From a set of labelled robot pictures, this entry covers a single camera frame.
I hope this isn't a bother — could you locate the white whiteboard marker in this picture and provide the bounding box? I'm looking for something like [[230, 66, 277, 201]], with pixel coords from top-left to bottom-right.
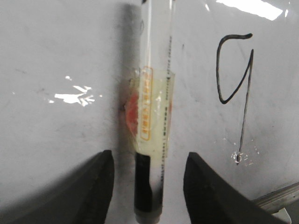
[[134, 0, 175, 224]]

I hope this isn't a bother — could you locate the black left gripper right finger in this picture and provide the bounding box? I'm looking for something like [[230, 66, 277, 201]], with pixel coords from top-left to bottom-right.
[[183, 152, 283, 224]]

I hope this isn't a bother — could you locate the red magnet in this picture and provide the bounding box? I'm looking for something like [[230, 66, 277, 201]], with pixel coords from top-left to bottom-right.
[[124, 91, 139, 137]]

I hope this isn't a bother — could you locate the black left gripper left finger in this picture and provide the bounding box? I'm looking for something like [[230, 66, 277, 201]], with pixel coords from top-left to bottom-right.
[[11, 150, 114, 224]]

